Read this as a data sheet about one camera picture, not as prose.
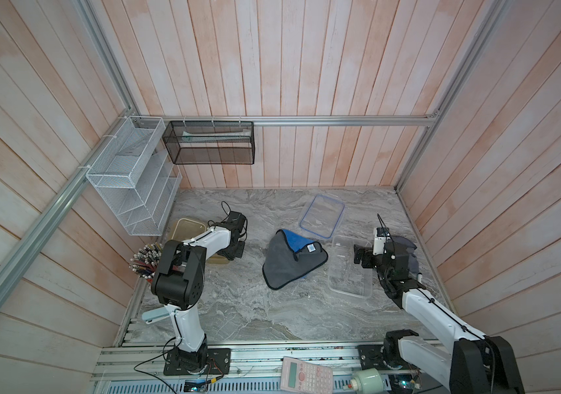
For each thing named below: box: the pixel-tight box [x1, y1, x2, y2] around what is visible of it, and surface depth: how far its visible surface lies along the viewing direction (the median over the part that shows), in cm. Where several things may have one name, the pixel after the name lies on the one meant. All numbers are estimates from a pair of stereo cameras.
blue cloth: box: [261, 228, 329, 289], surface depth 96 cm
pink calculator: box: [280, 356, 334, 394], surface depth 71 cm
